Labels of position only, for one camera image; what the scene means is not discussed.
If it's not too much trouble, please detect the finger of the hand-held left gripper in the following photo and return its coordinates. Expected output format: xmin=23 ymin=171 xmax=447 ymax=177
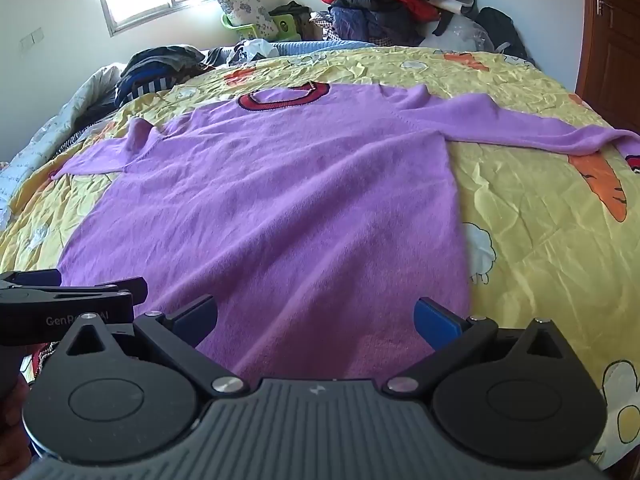
xmin=95 ymin=277 xmax=148 ymax=306
xmin=0 ymin=270 xmax=63 ymax=290

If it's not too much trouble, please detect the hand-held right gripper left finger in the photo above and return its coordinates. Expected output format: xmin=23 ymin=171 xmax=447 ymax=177
xmin=54 ymin=295 xmax=249 ymax=401

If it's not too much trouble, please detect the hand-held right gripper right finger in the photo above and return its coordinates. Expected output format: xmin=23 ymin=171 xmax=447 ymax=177
xmin=382 ymin=297 xmax=576 ymax=396

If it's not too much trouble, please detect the purple knit sweater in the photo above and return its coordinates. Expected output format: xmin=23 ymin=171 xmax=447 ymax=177
xmin=50 ymin=81 xmax=640 ymax=386

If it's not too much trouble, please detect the pile of dark striped clothes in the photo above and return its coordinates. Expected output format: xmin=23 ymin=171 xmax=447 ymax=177
xmin=115 ymin=46 xmax=206 ymax=106

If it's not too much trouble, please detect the person's left hand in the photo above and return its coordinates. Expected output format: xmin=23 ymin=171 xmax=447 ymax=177
xmin=0 ymin=377 xmax=31 ymax=456

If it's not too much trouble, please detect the yellow printed blanket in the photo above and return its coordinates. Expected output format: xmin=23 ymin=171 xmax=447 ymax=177
xmin=0 ymin=45 xmax=640 ymax=471

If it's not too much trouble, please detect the white patterned quilt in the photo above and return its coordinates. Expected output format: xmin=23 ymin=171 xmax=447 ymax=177
xmin=0 ymin=62 xmax=126 ymax=231

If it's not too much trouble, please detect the white cloth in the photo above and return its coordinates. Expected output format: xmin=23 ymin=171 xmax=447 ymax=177
xmin=227 ymin=37 xmax=278 ymax=63

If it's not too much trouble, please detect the clear plastic bag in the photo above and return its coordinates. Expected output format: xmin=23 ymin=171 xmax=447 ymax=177
xmin=419 ymin=12 xmax=496 ymax=53

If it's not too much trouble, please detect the blue knit blanket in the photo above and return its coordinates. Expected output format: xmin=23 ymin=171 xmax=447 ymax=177
xmin=272 ymin=40 xmax=376 ymax=58

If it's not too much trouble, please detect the black bag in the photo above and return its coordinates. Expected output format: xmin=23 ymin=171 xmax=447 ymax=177
xmin=475 ymin=6 xmax=536 ymax=66

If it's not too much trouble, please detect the green plastic chair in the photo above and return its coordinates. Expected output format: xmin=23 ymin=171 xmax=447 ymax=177
xmin=221 ymin=12 xmax=296 ymax=41

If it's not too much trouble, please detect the floral pillow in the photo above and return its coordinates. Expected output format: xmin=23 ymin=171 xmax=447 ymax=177
xmin=215 ymin=0 xmax=278 ymax=41

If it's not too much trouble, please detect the navy puffer jacket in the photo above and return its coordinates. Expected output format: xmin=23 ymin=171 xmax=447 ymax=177
xmin=328 ymin=0 xmax=426 ymax=50

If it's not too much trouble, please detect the brown wooden door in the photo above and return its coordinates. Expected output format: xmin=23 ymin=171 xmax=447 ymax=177
xmin=575 ymin=0 xmax=640 ymax=133

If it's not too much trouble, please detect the checked cloth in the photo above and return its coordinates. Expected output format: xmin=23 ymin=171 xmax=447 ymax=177
xmin=310 ymin=10 xmax=341 ymax=41

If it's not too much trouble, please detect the black cloth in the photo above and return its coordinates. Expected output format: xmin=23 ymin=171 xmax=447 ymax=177
xmin=269 ymin=2 xmax=311 ymax=18

